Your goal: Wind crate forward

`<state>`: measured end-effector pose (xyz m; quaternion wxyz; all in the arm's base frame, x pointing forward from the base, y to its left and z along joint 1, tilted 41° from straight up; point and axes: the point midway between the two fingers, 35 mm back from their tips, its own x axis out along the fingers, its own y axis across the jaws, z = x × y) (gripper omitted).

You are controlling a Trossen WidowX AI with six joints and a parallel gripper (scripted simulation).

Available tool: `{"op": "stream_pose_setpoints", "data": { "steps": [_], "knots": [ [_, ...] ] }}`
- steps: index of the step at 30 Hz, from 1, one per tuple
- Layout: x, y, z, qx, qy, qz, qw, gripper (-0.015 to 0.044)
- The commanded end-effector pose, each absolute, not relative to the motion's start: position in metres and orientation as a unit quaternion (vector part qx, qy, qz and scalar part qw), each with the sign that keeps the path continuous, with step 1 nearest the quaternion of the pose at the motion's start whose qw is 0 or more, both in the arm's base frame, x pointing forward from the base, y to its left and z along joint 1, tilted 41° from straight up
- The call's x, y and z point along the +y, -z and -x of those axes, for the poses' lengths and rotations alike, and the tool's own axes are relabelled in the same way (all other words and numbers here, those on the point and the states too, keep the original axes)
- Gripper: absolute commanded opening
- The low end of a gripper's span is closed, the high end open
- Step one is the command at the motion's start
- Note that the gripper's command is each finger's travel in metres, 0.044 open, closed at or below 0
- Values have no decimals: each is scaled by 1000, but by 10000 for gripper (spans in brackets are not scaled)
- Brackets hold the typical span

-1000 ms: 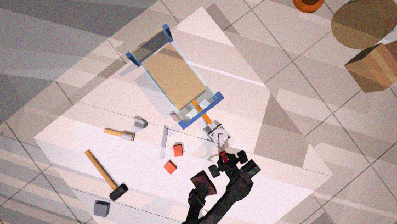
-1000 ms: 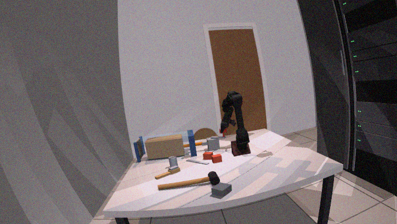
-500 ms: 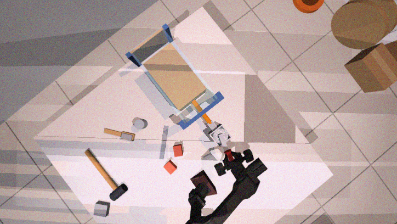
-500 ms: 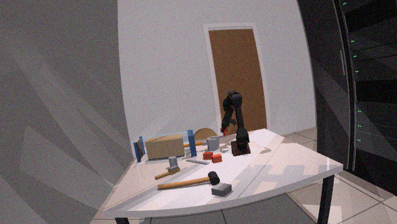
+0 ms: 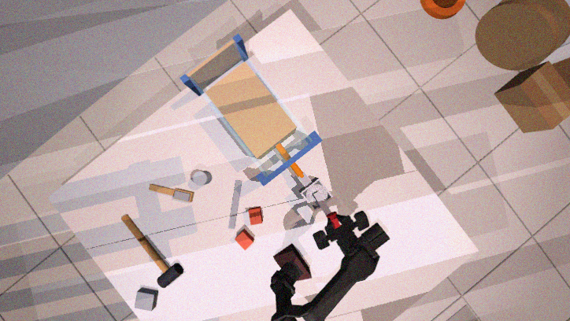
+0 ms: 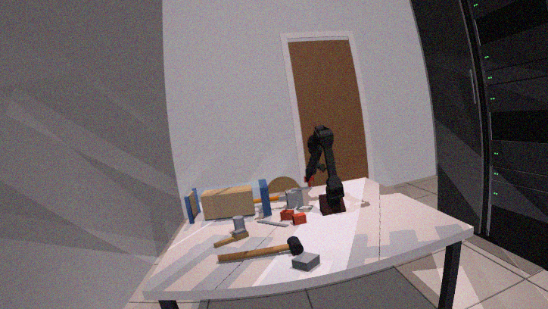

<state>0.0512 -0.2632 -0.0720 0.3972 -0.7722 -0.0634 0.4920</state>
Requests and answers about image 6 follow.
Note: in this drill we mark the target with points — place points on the wooden-handled mallet with black head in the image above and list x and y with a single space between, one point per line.
293 244

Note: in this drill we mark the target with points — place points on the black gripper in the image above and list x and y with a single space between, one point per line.
311 170

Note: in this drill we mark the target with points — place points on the orange-red cube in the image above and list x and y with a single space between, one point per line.
286 214
299 218

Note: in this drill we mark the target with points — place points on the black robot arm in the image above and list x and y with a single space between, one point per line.
324 136

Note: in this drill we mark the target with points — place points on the grey cylinder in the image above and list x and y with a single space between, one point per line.
239 222

